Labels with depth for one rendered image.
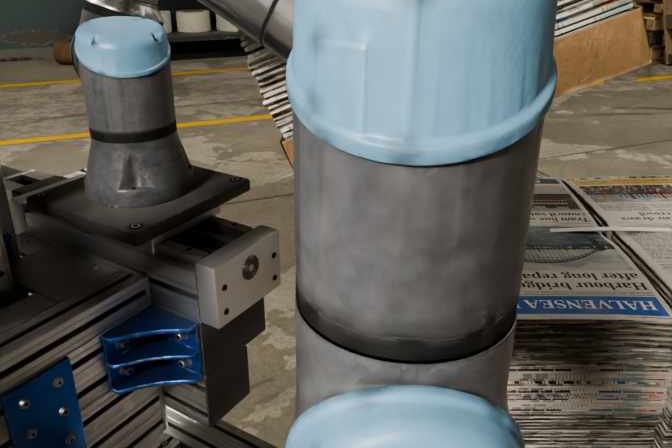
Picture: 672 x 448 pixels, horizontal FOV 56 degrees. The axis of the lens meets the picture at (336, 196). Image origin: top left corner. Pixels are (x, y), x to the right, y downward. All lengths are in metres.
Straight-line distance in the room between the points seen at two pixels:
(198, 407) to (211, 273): 0.24
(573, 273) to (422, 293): 0.54
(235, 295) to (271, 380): 1.01
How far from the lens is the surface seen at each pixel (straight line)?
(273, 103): 0.50
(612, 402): 0.71
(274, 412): 1.75
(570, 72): 0.51
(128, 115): 0.86
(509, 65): 0.16
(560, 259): 0.73
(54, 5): 7.01
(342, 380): 0.20
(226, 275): 0.82
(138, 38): 0.85
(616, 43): 0.52
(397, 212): 0.17
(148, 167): 0.87
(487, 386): 0.21
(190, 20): 6.52
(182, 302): 0.87
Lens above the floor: 1.16
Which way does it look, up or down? 23 degrees down
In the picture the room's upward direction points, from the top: straight up
